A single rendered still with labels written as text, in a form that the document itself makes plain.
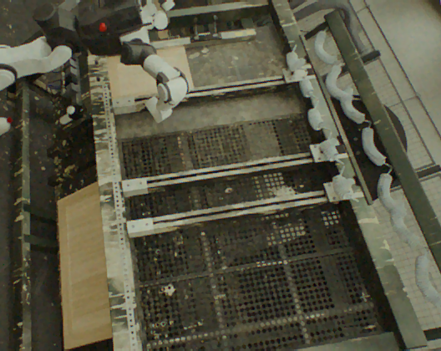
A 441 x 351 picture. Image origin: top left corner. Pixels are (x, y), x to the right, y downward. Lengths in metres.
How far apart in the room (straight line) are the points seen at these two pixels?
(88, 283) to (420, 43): 6.93
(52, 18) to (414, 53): 6.76
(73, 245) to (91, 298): 0.36
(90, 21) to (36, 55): 0.38
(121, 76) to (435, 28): 6.49
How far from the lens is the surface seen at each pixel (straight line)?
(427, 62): 7.95
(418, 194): 2.67
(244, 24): 2.98
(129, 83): 2.56
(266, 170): 2.21
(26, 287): 2.52
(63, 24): 2.13
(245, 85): 2.49
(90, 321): 2.40
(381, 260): 2.16
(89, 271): 2.45
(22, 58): 2.30
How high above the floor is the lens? 2.07
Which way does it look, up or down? 25 degrees down
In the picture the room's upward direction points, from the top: 66 degrees clockwise
